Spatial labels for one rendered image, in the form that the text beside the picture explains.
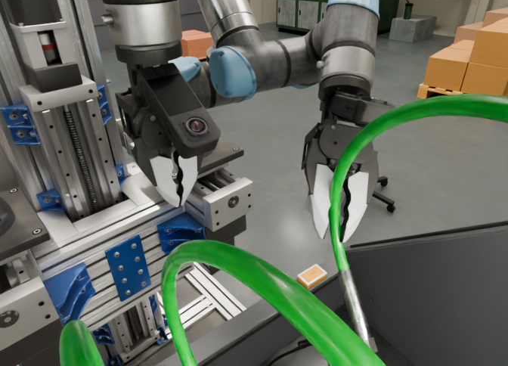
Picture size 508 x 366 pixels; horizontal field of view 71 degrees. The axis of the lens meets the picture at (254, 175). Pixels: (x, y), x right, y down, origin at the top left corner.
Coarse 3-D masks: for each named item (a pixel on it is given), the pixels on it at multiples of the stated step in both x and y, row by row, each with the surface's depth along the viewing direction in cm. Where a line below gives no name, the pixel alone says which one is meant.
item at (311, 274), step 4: (312, 268) 70; (316, 268) 70; (308, 272) 69; (312, 272) 69; (316, 272) 69; (320, 272) 69; (304, 276) 68; (308, 276) 68; (312, 276) 68; (316, 276) 68; (324, 276) 69; (300, 280) 68; (308, 280) 67; (320, 280) 68; (304, 284) 67; (312, 284) 67
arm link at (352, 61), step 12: (336, 48) 48; (348, 48) 48; (360, 48) 48; (324, 60) 51; (336, 60) 48; (348, 60) 47; (360, 60) 47; (372, 60) 49; (324, 72) 49; (336, 72) 48; (348, 72) 47; (360, 72) 47; (372, 72) 49; (372, 84) 49
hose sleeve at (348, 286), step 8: (344, 272) 44; (344, 280) 43; (352, 280) 43; (344, 288) 43; (352, 288) 43; (344, 296) 43; (352, 296) 43; (352, 304) 42; (360, 304) 42; (352, 312) 42; (360, 312) 42; (352, 320) 42; (360, 320) 42; (352, 328) 42; (360, 328) 41; (368, 328) 42; (360, 336) 41; (368, 336) 41
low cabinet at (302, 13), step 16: (288, 0) 743; (304, 0) 715; (320, 0) 688; (384, 0) 707; (288, 16) 758; (304, 16) 728; (320, 16) 700; (384, 16) 728; (288, 32) 780; (304, 32) 748; (384, 32) 758
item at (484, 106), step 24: (456, 96) 23; (480, 96) 21; (504, 96) 20; (384, 120) 30; (408, 120) 28; (504, 120) 19; (360, 144) 35; (336, 168) 41; (336, 192) 43; (336, 216) 45; (336, 240) 45; (336, 264) 45
